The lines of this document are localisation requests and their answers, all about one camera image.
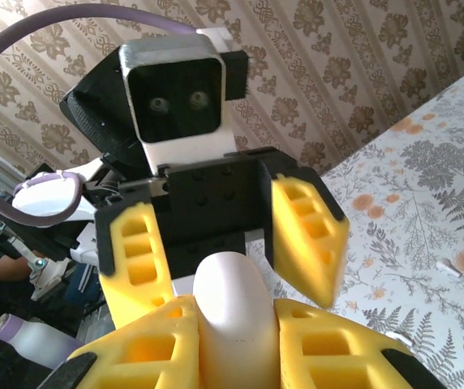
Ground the white purple bottle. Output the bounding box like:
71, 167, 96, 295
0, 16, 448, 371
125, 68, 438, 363
0, 314, 84, 370

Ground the person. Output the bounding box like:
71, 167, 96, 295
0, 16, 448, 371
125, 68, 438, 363
0, 237, 42, 293

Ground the floral tablecloth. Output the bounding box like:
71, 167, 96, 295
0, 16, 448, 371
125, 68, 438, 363
247, 60, 464, 389

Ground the white earbud charging case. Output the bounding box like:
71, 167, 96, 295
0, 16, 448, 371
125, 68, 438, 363
192, 250, 281, 389

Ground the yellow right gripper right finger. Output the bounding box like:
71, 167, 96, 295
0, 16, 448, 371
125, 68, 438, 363
274, 298, 449, 389

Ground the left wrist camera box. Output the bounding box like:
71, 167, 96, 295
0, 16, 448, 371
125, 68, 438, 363
118, 27, 244, 173

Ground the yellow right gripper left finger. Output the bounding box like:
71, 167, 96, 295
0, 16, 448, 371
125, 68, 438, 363
39, 294, 201, 389

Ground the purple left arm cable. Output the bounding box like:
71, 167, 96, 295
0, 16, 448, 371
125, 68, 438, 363
0, 3, 199, 230

